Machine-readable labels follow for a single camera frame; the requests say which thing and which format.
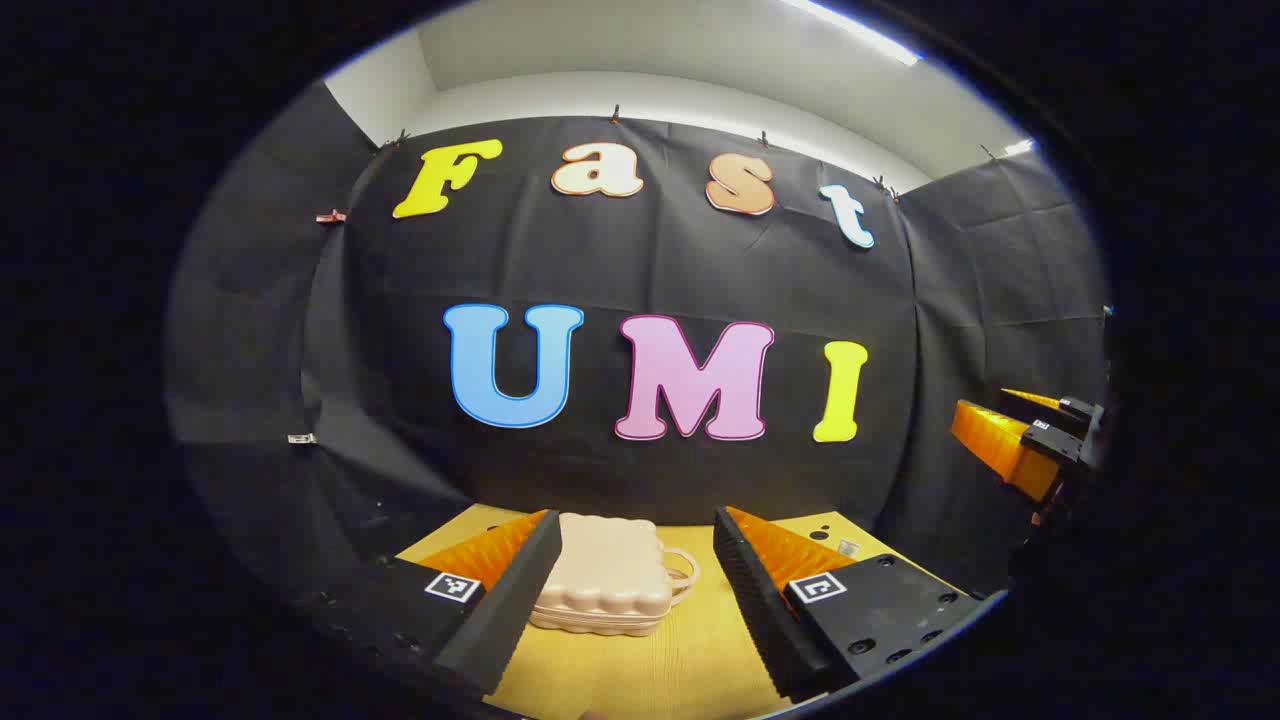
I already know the beige hard-shell suitcase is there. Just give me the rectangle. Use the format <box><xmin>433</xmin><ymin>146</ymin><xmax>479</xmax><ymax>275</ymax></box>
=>
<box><xmin>527</xmin><ymin>512</ymin><xmax>701</xmax><ymax>638</ymax></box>

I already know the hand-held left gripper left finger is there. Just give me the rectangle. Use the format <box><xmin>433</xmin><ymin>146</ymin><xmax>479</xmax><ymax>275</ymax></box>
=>
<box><xmin>300</xmin><ymin>508</ymin><xmax>564</xmax><ymax>698</ymax></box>

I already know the black backdrop cloth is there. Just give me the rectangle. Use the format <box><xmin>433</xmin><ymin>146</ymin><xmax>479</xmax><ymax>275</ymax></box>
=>
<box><xmin>165</xmin><ymin>80</ymin><xmax>1113</xmax><ymax>601</ymax></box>

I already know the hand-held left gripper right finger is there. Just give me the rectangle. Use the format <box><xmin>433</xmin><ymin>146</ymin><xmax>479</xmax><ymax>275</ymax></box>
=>
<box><xmin>712</xmin><ymin>505</ymin><xmax>991</xmax><ymax>703</ymax></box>

